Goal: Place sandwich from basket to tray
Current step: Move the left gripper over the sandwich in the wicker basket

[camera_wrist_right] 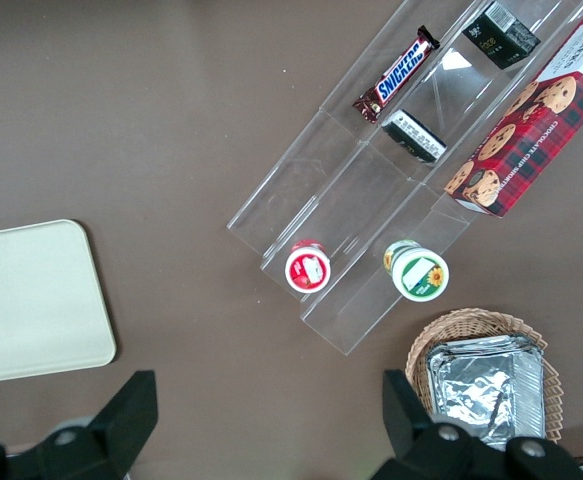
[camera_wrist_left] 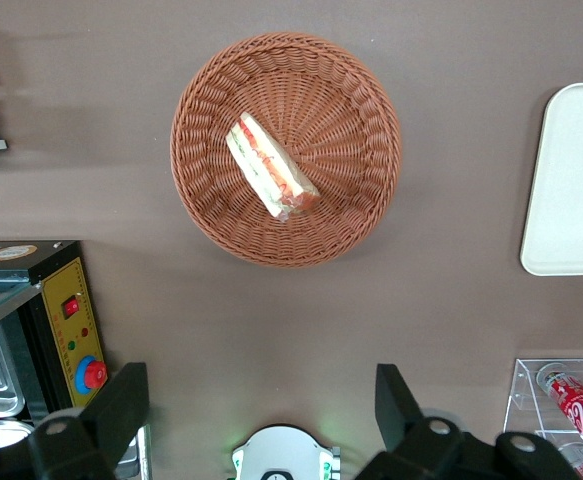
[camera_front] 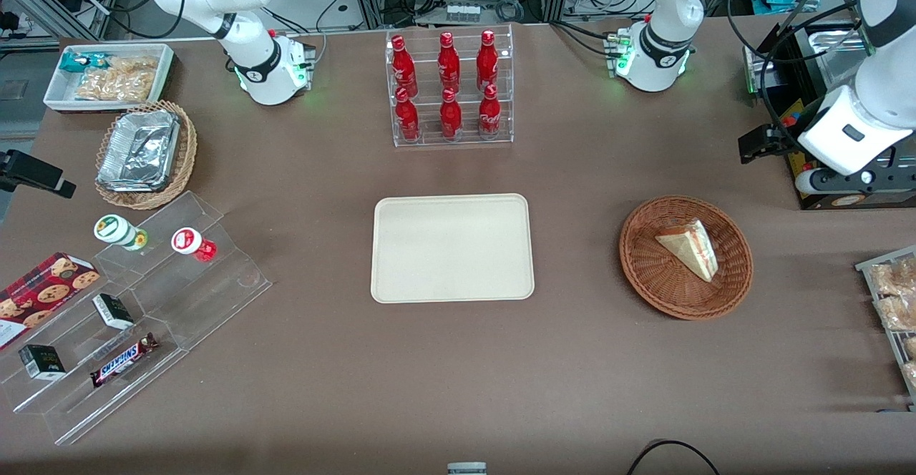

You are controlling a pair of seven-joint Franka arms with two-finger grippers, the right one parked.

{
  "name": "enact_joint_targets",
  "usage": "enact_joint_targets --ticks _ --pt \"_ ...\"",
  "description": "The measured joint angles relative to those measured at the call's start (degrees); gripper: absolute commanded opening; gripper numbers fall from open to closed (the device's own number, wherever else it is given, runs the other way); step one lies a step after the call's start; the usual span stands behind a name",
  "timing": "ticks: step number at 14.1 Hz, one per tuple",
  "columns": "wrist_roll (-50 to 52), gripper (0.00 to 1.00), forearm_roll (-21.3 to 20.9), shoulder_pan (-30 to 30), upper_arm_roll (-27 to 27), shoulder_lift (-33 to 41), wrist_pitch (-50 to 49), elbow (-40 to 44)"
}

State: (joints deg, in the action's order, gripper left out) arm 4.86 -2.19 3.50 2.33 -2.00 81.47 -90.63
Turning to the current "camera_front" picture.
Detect red cola bottle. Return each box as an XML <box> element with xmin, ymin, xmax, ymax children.
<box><xmin>440</xmin><ymin>88</ymin><xmax>464</xmax><ymax>139</ymax></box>
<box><xmin>438</xmin><ymin>31</ymin><xmax>461</xmax><ymax>94</ymax></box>
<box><xmin>478</xmin><ymin>84</ymin><xmax>502</xmax><ymax>137</ymax></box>
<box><xmin>391</xmin><ymin>35</ymin><xmax>418</xmax><ymax>97</ymax></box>
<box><xmin>395</xmin><ymin>87</ymin><xmax>421</xmax><ymax>142</ymax></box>
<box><xmin>477</xmin><ymin>29</ymin><xmax>500</xmax><ymax>91</ymax></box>

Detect triangle sandwich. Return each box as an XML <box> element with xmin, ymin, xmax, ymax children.
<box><xmin>656</xmin><ymin>219</ymin><xmax>718</xmax><ymax>283</ymax></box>

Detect teal snack packet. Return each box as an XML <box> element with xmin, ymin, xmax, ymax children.
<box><xmin>59</xmin><ymin>52</ymin><xmax>108</xmax><ymax>74</ymax></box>

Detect clear acrylic step riser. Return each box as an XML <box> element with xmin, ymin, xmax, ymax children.
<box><xmin>93</xmin><ymin>190</ymin><xmax>273</xmax><ymax>351</ymax></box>
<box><xmin>0</xmin><ymin>285</ymin><xmax>188</xmax><ymax>446</ymax></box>

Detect clear acrylic bottle rack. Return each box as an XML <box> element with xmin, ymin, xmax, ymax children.
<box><xmin>385</xmin><ymin>24</ymin><xmax>515</xmax><ymax>148</ymax></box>

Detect brown wicker basket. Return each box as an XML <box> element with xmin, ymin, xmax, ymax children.
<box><xmin>619</xmin><ymin>196</ymin><xmax>754</xmax><ymax>320</ymax></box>

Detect black camera device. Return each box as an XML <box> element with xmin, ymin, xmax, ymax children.
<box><xmin>0</xmin><ymin>150</ymin><xmax>77</xmax><ymax>199</ymax></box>

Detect black cable loop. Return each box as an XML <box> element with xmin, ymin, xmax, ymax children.
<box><xmin>628</xmin><ymin>439</ymin><xmax>721</xmax><ymax>475</ymax></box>

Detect light wicker basket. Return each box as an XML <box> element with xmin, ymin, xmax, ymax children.
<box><xmin>94</xmin><ymin>100</ymin><xmax>198</xmax><ymax>210</ymax></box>

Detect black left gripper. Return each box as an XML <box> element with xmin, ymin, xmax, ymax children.
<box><xmin>739</xmin><ymin>123</ymin><xmax>799</xmax><ymax>165</ymax></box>

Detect stack of foil trays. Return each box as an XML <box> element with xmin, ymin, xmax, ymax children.
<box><xmin>97</xmin><ymin>109</ymin><xmax>181</xmax><ymax>193</ymax></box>

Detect white rectangular snack bin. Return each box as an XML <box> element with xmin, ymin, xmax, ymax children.
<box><xmin>43</xmin><ymin>44</ymin><xmax>176</xmax><ymax>114</ymax></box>

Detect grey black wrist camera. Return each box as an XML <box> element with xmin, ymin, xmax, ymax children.
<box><xmin>794</xmin><ymin>162</ymin><xmax>916</xmax><ymax>195</ymax></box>

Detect small black box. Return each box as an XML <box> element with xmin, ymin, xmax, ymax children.
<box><xmin>18</xmin><ymin>344</ymin><xmax>67</xmax><ymax>381</ymax></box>
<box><xmin>92</xmin><ymin>293</ymin><xmax>135</xmax><ymax>330</ymax></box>

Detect beige plastic tray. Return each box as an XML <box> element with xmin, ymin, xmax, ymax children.
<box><xmin>371</xmin><ymin>194</ymin><xmax>535</xmax><ymax>304</ymax></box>

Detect steel warmer pan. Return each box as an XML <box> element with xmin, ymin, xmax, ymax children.
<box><xmin>807</xmin><ymin>23</ymin><xmax>872</xmax><ymax>84</ymax></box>

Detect green lid yogurt cup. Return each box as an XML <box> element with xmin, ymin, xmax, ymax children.
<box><xmin>94</xmin><ymin>215</ymin><xmax>149</xmax><ymax>251</ymax></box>

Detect black food warmer cabinet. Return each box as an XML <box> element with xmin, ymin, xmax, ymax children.
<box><xmin>743</xmin><ymin>17</ymin><xmax>916</xmax><ymax>211</ymax></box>

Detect clear bag of crackers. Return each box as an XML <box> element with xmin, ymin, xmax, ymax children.
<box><xmin>107</xmin><ymin>55</ymin><xmax>160</xmax><ymax>75</ymax></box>
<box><xmin>75</xmin><ymin>67</ymin><xmax>155</xmax><ymax>102</ymax></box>

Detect tray of wrapped bread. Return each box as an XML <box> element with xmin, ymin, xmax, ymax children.
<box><xmin>855</xmin><ymin>246</ymin><xmax>916</xmax><ymax>413</ymax></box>

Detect red cookie box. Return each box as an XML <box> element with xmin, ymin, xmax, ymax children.
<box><xmin>0</xmin><ymin>252</ymin><xmax>101</xmax><ymax>351</ymax></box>

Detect snickers chocolate bar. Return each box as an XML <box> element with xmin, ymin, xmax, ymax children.
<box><xmin>89</xmin><ymin>333</ymin><xmax>160</xmax><ymax>388</ymax></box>

